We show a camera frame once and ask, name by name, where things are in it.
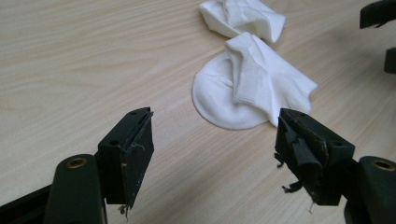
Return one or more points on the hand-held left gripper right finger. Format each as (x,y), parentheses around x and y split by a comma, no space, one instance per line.
(323,161)

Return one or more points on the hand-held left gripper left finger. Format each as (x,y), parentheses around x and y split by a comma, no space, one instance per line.
(127,155)

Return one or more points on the white ankle sock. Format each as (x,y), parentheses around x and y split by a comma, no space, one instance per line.
(246,17)
(249,90)

